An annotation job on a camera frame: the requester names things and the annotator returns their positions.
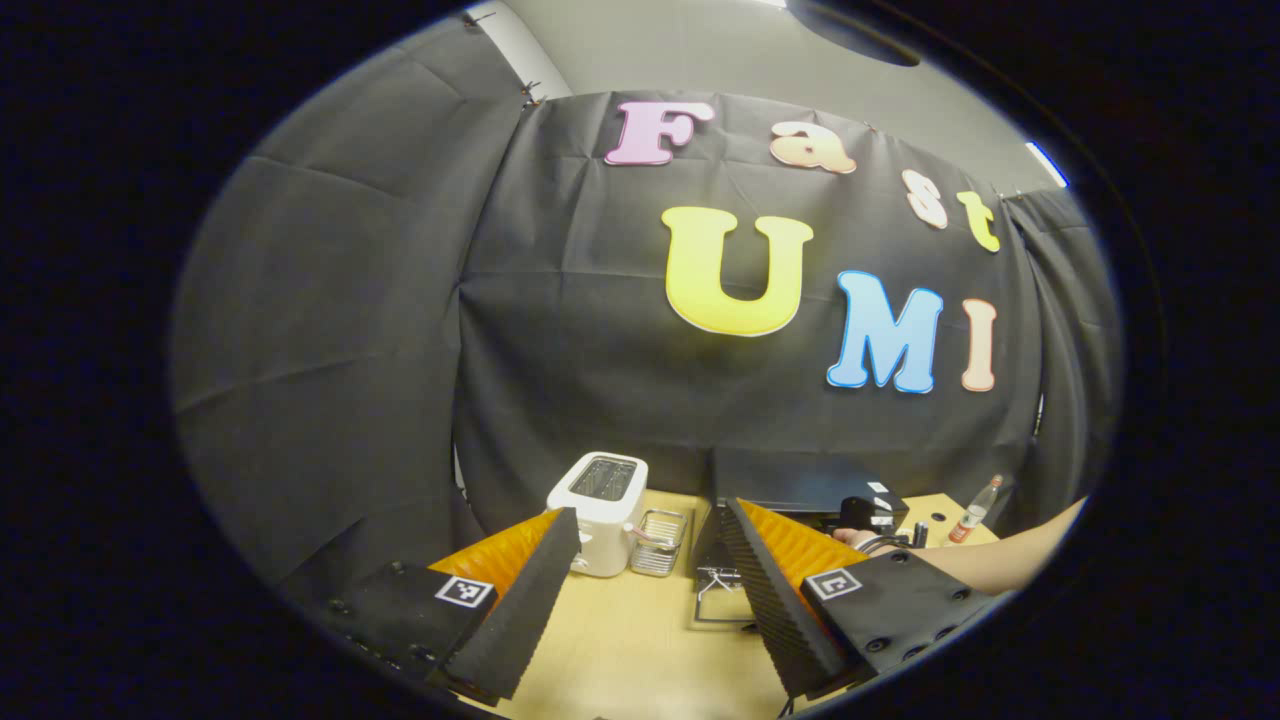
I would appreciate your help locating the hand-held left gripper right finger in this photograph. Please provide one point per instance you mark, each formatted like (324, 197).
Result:
(765, 600)

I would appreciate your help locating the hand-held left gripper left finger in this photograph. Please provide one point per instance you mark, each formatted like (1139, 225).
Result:
(530, 600)

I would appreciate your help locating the black electric oven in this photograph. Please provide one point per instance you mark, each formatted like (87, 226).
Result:
(790, 485)

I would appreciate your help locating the clear bottle with red label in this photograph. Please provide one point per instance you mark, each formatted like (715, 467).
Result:
(975, 515)

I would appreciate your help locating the white toaster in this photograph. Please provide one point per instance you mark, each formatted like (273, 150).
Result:
(600, 520)

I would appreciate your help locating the pink checked straw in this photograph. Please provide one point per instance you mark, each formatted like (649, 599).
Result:
(638, 532)

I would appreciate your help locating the black backdrop cloth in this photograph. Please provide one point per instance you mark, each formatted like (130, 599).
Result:
(600, 350)

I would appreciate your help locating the small ceiling light panel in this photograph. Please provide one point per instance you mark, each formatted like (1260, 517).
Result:
(1047, 165)

